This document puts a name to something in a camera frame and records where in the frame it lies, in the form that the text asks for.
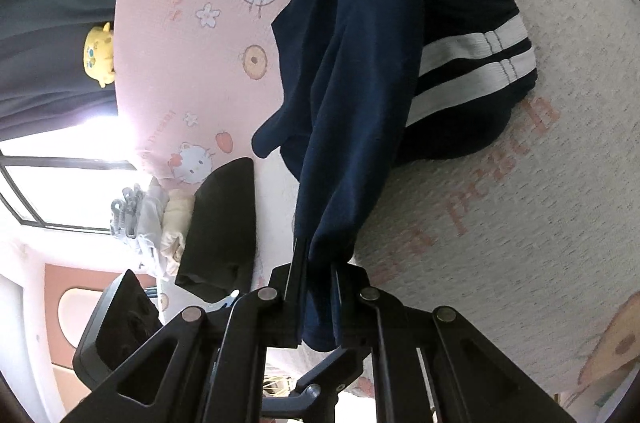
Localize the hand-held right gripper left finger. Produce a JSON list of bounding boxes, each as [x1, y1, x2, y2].
[[62, 238, 308, 423]]

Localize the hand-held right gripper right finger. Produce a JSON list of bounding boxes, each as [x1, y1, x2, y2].
[[330, 263, 576, 423]]

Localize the navy shorts with white stripes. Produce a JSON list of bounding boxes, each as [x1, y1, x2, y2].
[[251, 0, 538, 351]]

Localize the pile of pale folded clothes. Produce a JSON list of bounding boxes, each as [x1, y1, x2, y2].
[[109, 177, 196, 276]]

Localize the pink panel with white oval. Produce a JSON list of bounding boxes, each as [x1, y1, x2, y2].
[[42, 263, 166, 404]]

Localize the black folded cloth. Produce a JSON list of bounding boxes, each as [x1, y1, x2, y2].
[[175, 157, 257, 301]]

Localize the pink cat printed blanket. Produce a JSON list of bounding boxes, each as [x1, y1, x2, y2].
[[112, 0, 640, 409]]

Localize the window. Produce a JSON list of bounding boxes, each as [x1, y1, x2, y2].
[[0, 113, 138, 234]]

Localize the yellow plush toy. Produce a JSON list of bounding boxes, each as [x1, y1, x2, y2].
[[84, 22, 117, 89]]

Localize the dark curtain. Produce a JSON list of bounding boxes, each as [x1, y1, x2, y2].
[[0, 0, 123, 139]]

